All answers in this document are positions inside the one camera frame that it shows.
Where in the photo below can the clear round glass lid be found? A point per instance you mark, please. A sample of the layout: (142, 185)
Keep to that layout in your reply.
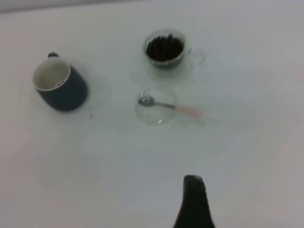
(154, 119)

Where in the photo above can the clear double-wall glass cup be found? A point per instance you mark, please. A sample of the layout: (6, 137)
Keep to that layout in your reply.
(166, 72)

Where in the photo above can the dark blue ceramic mug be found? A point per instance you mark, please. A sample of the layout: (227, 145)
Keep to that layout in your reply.
(66, 95)

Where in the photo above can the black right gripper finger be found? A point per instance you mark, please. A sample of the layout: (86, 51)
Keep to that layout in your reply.
(193, 206)

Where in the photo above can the pile of coffee beans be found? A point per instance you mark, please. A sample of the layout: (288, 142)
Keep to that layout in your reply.
(164, 50)

